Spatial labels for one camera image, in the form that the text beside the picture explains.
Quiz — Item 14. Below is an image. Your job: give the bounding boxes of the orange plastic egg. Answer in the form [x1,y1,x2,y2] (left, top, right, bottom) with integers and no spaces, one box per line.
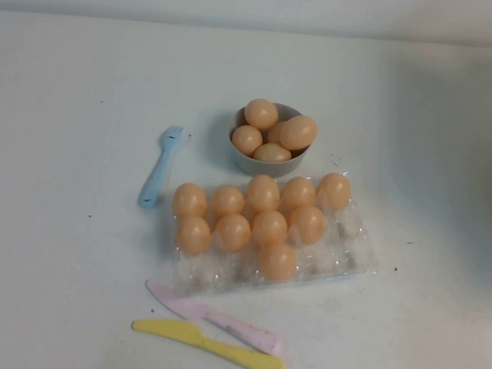
[266,120,289,146]
[256,240,299,282]
[230,123,265,158]
[174,214,214,258]
[280,175,319,214]
[171,181,210,221]
[314,170,354,212]
[209,183,247,221]
[213,210,253,254]
[243,96,280,132]
[244,173,284,216]
[250,208,291,248]
[287,204,328,246]
[278,113,320,153]
[252,141,294,164]

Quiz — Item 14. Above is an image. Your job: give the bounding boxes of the clear plastic egg tray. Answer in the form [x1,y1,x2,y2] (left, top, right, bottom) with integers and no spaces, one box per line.
[164,154,390,314]

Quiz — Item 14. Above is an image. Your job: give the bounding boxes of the grey round bowl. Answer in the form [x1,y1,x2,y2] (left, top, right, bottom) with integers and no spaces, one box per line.
[223,97,318,182]

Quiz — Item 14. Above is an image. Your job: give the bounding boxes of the light blue plastic fork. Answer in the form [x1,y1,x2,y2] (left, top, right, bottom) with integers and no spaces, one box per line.
[137,122,186,212]

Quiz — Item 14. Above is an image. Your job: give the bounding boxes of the pink plastic knife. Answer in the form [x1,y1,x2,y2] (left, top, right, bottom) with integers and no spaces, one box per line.
[139,278,292,358]

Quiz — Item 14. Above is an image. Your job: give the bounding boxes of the yellow plastic knife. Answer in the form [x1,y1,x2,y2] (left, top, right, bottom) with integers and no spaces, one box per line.
[127,315,291,369]

